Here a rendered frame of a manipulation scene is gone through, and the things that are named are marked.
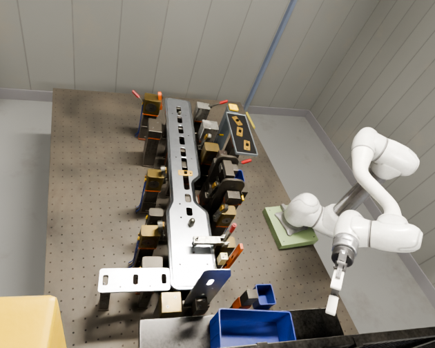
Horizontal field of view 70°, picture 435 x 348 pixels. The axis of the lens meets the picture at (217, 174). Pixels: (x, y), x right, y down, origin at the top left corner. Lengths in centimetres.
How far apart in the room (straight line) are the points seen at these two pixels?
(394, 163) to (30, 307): 160
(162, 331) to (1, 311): 104
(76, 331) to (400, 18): 388
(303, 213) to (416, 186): 190
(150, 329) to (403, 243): 97
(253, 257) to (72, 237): 103
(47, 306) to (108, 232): 155
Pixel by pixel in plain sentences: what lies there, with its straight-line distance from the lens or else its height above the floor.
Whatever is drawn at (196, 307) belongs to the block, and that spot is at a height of 108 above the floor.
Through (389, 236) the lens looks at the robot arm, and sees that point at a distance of 128.
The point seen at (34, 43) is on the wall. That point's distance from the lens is 343.
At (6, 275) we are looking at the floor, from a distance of 259.
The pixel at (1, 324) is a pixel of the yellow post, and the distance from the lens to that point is 33.
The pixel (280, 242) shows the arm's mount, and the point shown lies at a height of 75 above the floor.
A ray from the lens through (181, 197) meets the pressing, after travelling 168.
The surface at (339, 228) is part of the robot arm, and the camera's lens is 129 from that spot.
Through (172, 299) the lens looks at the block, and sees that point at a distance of 135.
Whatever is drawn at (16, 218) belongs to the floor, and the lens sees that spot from 281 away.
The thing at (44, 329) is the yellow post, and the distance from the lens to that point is 33.
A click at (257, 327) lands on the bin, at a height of 103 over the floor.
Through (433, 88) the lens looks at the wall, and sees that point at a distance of 367.
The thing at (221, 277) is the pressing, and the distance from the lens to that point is 120.
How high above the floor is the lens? 231
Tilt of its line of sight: 45 degrees down
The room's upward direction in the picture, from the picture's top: 25 degrees clockwise
